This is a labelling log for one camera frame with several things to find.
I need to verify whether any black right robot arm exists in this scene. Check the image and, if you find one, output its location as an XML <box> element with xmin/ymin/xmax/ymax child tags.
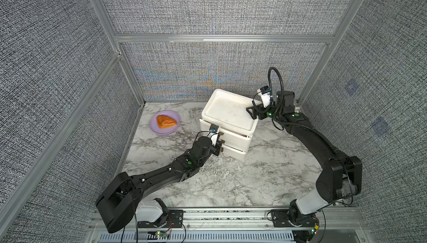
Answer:
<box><xmin>246</xmin><ymin>86</ymin><xmax>363</xmax><ymax>226</ymax></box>

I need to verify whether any white three-drawer storage unit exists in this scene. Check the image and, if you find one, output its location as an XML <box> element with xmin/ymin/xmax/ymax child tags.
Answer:
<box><xmin>200</xmin><ymin>89</ymin><xmax>258</xmax><ymax>161</ymax></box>

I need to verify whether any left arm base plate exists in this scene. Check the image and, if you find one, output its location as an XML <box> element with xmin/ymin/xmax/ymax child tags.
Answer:
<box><xmin>137</xmin><ymin>210</ymin><xmax>184</xmax><ymax>230</ymax></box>

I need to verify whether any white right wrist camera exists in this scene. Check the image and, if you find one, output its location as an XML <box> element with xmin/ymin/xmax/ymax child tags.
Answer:
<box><xmin>257</xmin><ymin>86</ymin><xmax>271</xmax><ymax>108</ymax></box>

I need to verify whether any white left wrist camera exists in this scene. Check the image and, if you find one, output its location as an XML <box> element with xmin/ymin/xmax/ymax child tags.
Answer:
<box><xmin>209</xmin><ymin>124</ymin><xmax>220</xmax><ymax>146</ymax></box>

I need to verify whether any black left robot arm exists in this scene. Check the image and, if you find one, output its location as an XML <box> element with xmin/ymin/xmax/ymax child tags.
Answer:
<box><xmin>96</xmin><ymin>135</ymin><xmax>223</xmax><ymax>234</ymax></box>

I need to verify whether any purple plate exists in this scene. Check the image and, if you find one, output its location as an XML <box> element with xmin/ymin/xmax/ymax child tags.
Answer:
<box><xmin>149</xmin><ymin>110</ymin><xmax>181</xmax><ymax>135</ymax></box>

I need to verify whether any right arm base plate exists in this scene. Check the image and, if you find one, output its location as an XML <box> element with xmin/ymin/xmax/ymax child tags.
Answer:
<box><xmin>270</xmin><ymin>208</ymin><xmax>319</xmax><ymax>228</ymax></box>

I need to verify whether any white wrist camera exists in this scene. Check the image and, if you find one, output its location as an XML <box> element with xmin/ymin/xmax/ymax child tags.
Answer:
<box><xmin>209</xmin><ymin>124</ymin><xmax>220</xmax><ymax>146</ymax></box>
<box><xmin>257</xmin><ymin>86</ymin><xmax>271</xmax><ymax>108</ymax></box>

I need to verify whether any orange pastry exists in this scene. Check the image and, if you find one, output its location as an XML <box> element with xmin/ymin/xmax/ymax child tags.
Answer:
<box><xmin>156</xmin><ymin>115</ymin><xmax>177</xmax><ymax>129</ymax></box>

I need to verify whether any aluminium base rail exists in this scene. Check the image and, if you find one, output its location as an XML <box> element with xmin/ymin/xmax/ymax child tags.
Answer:
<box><xmin>84</xmin><ymin>206</ymin><xmax>374</xmax><ymax>243</ymax></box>

